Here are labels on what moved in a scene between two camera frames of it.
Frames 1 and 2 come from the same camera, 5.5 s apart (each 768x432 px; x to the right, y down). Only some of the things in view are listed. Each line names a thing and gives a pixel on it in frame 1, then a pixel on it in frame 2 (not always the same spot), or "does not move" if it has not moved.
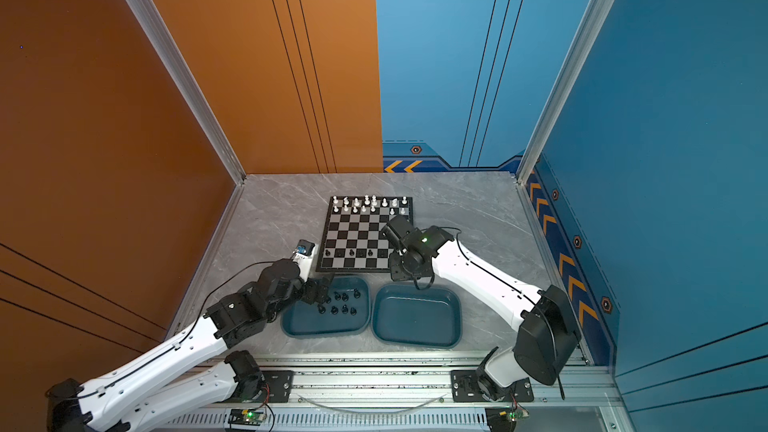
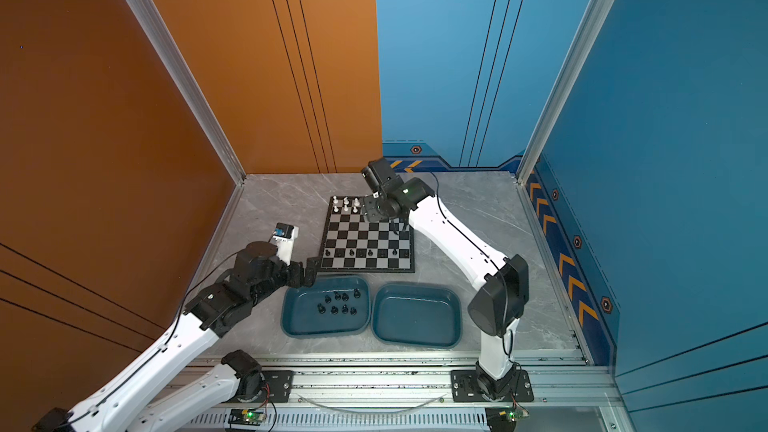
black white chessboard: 353,239 does not move
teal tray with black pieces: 345,313 does not move
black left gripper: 314,294 -> 299,280
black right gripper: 397,275 -> 369,209
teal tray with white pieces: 406,317 does not move
